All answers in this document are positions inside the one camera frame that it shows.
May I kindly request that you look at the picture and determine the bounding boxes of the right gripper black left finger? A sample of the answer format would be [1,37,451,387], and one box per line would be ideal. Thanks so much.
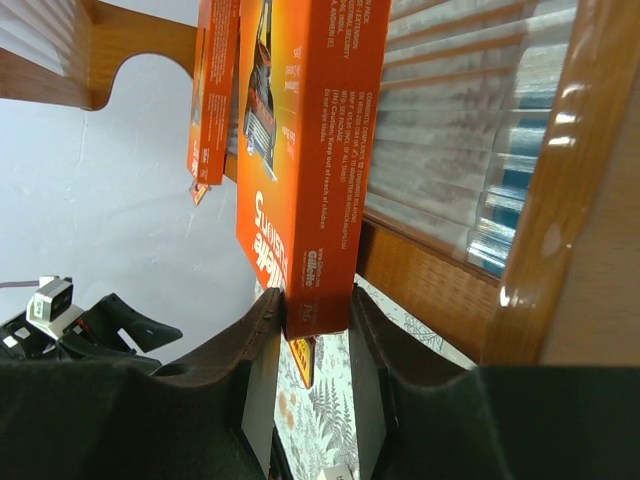
[1,288,283,479]

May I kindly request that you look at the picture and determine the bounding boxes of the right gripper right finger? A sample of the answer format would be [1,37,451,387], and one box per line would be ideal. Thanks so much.
[349,287,639,479]

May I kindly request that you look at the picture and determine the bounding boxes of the tall beige slim box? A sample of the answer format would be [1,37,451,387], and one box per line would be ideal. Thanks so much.
[317,465,354,480]

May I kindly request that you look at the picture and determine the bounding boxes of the blue Harry's razor box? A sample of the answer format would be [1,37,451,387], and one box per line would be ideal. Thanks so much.
[469,89,556,276]

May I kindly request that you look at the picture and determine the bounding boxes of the orange Gillette Fusion5 box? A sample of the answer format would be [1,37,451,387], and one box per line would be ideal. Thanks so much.
[234,0,394,390]

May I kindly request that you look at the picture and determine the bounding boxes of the orange razor pack with pictures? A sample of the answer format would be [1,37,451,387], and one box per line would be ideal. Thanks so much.
[187,0,240,205]

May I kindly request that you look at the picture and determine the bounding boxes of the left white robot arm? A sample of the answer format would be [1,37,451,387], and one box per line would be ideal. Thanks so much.
[1,275,183,374]

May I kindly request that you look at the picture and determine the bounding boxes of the wooden three-tier shelf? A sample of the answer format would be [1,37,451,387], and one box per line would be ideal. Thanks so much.
[1,1,639,366]

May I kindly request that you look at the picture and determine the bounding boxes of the floral table mat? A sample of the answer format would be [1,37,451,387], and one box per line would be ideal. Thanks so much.
[275,275,475,479]

